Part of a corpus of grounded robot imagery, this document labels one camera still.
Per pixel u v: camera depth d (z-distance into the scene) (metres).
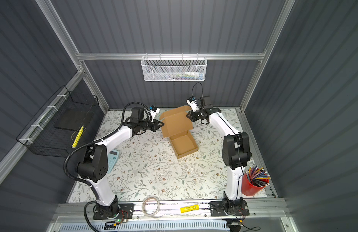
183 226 0.77
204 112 0.71
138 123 0.74
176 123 0.92
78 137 0.71
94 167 0.50
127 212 0.72
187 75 0.92
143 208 0.74
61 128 0.73
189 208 0.73
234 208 0.68
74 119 0.77
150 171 0.87
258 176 0.73
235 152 0.53
